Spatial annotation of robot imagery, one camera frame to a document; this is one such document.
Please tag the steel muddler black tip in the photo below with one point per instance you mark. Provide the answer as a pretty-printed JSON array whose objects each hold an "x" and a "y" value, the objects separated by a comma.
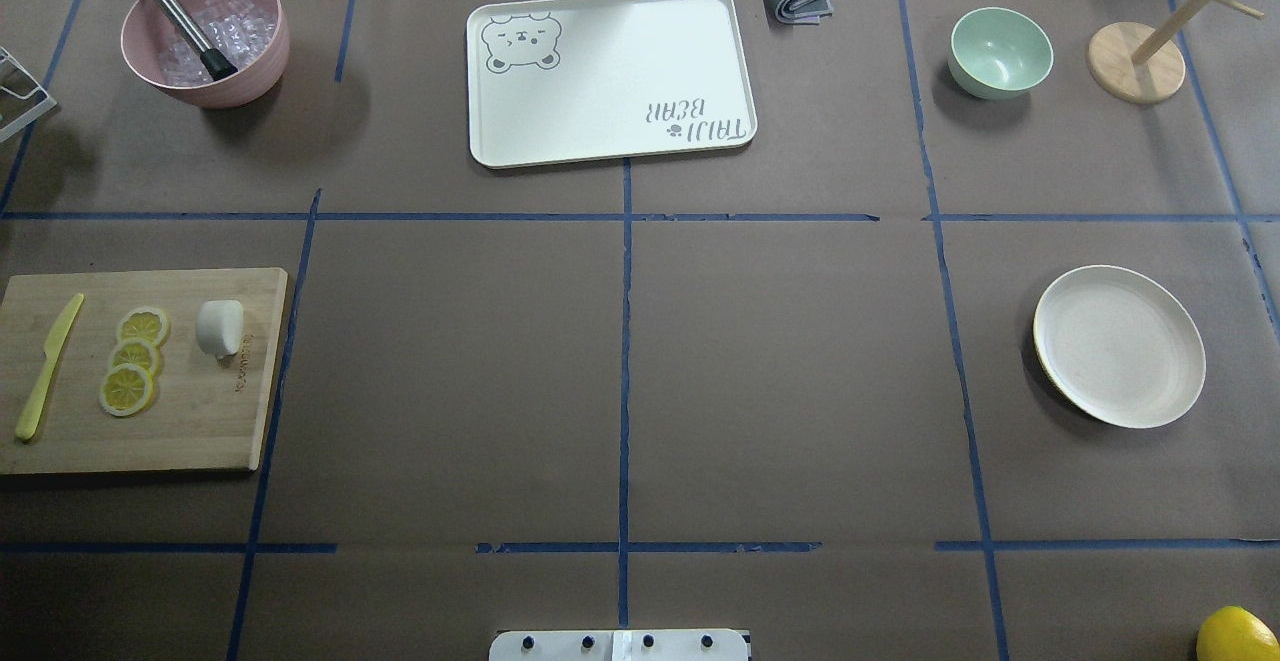
[{"x": 214, "y": 60}]

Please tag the lemon slice middle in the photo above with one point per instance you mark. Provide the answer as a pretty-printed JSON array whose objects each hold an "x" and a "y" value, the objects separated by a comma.
[{"x": 138, "y": 352}]

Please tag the yellow plastic knife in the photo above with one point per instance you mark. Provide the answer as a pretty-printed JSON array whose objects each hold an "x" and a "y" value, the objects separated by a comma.
[{"x": 30, "y": 416}]

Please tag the wooden mug tree stand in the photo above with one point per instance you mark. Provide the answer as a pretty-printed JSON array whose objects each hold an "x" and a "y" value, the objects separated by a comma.
[{"x": 1142, "y": 64}]

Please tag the yellow lemon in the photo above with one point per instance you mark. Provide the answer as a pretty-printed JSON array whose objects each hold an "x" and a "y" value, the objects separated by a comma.
[{"x": 1234, "y": 633}]

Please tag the lemon slice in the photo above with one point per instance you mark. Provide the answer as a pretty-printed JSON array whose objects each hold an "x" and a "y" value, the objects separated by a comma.
[
  {"x": 149, "y": 323},
  {"x": 138, "y": 352},
  {"x": 126, "y": 389}
]

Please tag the green bowl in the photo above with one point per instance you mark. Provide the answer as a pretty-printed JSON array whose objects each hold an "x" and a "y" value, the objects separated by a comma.
[{"x": 998, "y": 53}]

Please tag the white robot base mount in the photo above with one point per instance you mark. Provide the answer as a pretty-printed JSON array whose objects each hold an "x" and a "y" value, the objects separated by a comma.
[{"x": 622, "y": 644}]

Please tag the lemon slice bottom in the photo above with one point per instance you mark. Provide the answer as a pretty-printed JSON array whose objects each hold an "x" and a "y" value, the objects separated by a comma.
[{"x": 126, "y": 389}]

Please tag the pink bowl with ice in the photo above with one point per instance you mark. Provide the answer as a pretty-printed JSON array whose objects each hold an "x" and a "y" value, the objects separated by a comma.
[{"x": 253, "y": 35}]

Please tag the cream bear serving tray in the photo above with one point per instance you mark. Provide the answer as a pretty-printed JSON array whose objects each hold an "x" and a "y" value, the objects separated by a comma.
[{"x": 564, "y": 81}]

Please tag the bamboo cutting board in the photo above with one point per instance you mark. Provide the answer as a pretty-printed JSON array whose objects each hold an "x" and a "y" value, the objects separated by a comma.
[{"x": 208, "y": 413}]

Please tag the cream round plate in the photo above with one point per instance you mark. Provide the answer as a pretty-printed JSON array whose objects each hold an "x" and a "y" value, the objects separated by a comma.
[{"x": 1119, "y": 346}]

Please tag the lemon slice top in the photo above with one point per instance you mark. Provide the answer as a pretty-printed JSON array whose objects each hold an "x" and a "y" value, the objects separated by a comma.
[{"x": 149, "y": 323}]

